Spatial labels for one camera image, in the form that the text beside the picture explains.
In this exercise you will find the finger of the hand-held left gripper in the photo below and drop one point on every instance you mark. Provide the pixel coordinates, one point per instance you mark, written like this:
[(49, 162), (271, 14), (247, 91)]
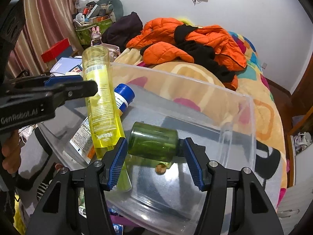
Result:
[(63, 80), (78, 90)]

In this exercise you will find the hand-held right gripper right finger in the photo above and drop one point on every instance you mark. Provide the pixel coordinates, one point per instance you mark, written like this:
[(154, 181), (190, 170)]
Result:
[(193, 164)]

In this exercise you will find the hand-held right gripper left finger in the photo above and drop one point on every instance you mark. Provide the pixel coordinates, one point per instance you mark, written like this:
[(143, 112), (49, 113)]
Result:
[(117, 164)]

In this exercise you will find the yellow liquid bottle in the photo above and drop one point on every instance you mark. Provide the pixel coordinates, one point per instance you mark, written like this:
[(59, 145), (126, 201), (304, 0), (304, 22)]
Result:
[(102, 107)]

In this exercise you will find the green plastic bottle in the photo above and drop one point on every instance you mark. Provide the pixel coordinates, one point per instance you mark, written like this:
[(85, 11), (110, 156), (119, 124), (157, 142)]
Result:
[(151, 142)]

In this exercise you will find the clear plastic bin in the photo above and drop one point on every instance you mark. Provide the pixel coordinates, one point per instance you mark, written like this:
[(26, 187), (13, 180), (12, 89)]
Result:
[(220, 117)]

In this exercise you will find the person's left hand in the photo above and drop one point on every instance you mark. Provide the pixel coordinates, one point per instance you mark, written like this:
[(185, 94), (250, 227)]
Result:
[(11, 156)]

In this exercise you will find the light green tube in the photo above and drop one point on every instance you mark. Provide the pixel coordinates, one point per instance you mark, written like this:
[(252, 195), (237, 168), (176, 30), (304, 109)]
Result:
[(123, 176)]

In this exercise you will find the blue white notebook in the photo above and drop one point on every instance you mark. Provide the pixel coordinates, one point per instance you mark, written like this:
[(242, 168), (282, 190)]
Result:
[(62, 64)]

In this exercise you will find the blue red card box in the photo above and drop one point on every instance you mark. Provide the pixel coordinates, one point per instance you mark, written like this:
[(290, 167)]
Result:
[(74, 69)]

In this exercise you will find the small brown round object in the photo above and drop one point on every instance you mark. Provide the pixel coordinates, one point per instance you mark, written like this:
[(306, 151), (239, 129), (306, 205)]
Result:
[(160, 169)]

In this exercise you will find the grey blanket with black pattern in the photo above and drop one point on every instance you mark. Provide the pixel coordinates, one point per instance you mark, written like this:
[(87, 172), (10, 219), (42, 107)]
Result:
[(31, 156)]

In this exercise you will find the white bottle with blue cap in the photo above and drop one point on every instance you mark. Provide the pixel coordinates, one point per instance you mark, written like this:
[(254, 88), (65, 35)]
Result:
[(124, 95)]

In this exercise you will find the green storage box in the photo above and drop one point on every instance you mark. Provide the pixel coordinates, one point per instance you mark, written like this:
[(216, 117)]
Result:
[(85, 34)]

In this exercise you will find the pink bunny bottle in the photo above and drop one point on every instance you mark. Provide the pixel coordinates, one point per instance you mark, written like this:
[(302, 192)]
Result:
[(96, 36)]

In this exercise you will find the striped curtain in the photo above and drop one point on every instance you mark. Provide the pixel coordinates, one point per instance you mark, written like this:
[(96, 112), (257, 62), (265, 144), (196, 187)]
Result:
[(49, 9)]

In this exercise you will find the dark purple garment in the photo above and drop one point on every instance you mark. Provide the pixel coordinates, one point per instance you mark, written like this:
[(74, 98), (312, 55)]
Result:
[(122, 31)]

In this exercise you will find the grey neck pillow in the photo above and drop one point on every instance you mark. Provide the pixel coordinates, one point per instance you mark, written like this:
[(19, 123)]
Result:
[(117, 6)]

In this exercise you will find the orange puffer jacket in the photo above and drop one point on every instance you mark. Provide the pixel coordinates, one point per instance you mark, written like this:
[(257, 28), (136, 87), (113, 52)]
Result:
[(161, 51)]

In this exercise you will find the colourful patterned blanket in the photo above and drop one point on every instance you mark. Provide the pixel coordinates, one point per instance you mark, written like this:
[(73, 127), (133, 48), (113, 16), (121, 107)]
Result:
[(266, 107)]

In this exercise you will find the white slatted object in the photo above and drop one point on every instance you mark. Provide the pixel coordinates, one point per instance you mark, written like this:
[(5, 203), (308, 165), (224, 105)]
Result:
[(293, 198)]

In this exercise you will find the black garment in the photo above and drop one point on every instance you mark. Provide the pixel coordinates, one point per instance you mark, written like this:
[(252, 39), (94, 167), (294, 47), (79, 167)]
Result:
[(203, 53)]

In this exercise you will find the white shoes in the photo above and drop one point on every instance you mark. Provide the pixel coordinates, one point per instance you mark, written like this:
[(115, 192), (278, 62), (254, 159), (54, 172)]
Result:
[(303, 142)]

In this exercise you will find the yellow green pillow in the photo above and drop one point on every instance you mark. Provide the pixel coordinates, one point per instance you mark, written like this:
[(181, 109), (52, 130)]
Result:
[(184, 20)]

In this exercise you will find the wooden door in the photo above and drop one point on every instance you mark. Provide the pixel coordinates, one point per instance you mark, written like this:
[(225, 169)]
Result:
[(303, 98)]

